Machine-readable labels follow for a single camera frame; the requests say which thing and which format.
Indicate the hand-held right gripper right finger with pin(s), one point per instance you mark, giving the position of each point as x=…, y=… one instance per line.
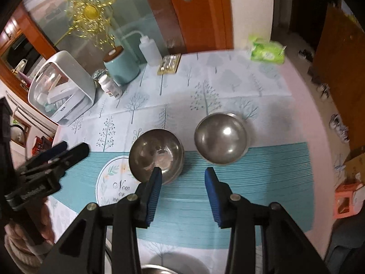
x=214, y=197

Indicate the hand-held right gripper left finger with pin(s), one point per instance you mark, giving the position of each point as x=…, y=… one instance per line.
x=154, y=197

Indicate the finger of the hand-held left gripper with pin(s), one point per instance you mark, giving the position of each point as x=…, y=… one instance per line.
x=77, y=151
x=54, y=149

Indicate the large steel bowl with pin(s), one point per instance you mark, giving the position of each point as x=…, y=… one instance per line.
x=154, y=151

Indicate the small steel bowl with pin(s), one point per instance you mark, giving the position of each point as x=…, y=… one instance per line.
x=222, y=139

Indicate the pink steel-lined bowl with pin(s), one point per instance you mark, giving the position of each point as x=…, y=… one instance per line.
x=176, y=270

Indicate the person's left hand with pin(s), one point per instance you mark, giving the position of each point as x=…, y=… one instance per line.
x=45, y=219

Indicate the teal striped table runner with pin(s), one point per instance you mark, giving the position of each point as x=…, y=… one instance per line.
x=271, y=191

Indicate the white pill bottle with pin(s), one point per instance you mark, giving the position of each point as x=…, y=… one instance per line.
x=109, y=87

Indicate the small glass jar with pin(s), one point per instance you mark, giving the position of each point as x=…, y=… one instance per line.
x=98, y=74

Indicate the teal canister with brown lid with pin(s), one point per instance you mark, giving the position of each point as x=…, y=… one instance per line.
x=122, y=65

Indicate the tree-print tablecloth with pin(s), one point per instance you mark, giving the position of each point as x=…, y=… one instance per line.
x=228, y=91

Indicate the clear squeeze bottle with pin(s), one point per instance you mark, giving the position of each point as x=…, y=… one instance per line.
x=149, y=51

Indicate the blister pack of ampoules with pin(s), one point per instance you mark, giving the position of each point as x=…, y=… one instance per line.
x=169, y=64

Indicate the pink plastic stool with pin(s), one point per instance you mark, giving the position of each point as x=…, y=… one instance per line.
x=348, y=201

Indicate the gold door ornament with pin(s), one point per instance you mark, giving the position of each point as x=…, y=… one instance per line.
x=91, y=11

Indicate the white shoe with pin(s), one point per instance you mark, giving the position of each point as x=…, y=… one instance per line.
x=339, y=127

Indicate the cardboard box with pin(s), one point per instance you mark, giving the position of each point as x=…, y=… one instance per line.
x=355, y=162

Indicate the frosted glass door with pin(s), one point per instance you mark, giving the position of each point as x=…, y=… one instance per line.
x=137, y=8

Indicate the green tissue pack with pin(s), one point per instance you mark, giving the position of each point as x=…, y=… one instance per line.
x=266, y=51

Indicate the wooden cabinet with shelves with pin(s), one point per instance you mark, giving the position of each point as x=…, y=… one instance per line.
x=339, y=77

